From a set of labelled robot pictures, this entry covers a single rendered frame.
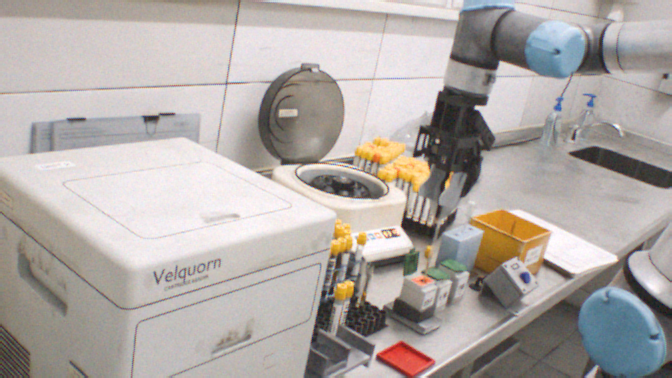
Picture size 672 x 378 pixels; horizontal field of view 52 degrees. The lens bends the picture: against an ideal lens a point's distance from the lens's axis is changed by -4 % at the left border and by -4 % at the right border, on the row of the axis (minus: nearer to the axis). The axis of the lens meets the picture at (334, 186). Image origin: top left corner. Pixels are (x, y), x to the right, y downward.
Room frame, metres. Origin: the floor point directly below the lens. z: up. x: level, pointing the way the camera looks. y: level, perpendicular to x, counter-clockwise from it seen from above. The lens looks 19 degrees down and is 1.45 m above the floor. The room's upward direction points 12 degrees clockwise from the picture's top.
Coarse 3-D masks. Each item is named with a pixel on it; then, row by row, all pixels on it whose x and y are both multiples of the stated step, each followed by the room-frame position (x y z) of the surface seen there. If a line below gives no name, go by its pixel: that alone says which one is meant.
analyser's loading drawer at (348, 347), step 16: (320, 336) 0.87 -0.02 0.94; (336, 336) 0.92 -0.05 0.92; (352, 336) 0.90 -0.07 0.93; (320, 352) 0.86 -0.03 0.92; (336, 352) 0.85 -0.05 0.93; (352, 352) 0.88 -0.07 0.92; (368, 352) 0.88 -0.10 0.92; (320, 368) 0.81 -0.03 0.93; (336, 368) 0.82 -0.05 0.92; (352, 368) 0.85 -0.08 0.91
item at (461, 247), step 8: (448, 232) 1.28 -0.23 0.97; (456, 232) 1.29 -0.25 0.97; (472, 232) 1.31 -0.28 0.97; (480, 232) 1.32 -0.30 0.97; (448, 240) 1.26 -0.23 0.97; (456, 240) 1.25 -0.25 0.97; (464, 240) 1.26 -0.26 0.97; (472, 240) 1.29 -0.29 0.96; (480, 240) 1.33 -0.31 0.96; (440, 248) 1.27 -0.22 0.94; (448, 248) 1.26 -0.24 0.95; (456, 248) 1.25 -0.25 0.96; (464, 248) 1.27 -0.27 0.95; (472, 248) 1.30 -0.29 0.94; (440, 256) 1.27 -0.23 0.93; (448, 256) 1.26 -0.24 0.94; (456, 256) 1.25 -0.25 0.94; (464, 256) 1.28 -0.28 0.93; (472, 256) 1.31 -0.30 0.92; (464, 264) 1.29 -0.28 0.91; (472, 264) 1.32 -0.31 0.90; (472, 272) 1.32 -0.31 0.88
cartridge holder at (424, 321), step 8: (392, 304) 1.11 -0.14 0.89; (400, 304) 1.08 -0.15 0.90; (408, 304) 1.07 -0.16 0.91; (432, 304) 1.09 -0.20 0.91; (392, 312) 1.08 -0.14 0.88; (400, 312) 1.08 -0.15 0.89; (408, 312) 1.07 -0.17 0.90; (416, 312) 1.06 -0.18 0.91; (424, 312) 1.07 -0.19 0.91; (432, 312) 1.09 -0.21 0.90; (400, 320) 1.07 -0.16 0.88; (408, 320) 1.06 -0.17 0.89; (416, 320) 1.06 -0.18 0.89; (424, 320) 1.07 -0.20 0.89; (432, 320) 1.08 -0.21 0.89; (440, 320) 1.08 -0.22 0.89; (416, 328) 1.05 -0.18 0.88; (424, 328) 1.04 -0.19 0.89; (432, 328) 1.06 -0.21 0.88
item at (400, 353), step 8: (400, 344) 0.99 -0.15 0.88; (384, 352) 0.96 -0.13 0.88; (392, 352) 0.97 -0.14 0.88; (400, 352) 0.97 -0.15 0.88; (408, 352) 0.98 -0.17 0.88; (416, 352) 0.98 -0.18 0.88; (384, 360) 0.94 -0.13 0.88; (392, 360) 0.94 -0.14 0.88; (400, 360) 0.95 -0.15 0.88; (408, 360) 0.95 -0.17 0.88; (416, 360) 0.96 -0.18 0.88; (424, 360) 0.96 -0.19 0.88; (432, 360) 0.96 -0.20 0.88; (400, 368) 0.92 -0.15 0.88; (408, 368) 0.93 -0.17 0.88; (416, 368) 0.94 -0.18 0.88; (424, 368) 0.93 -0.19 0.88; (408, 376) 0.91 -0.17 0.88
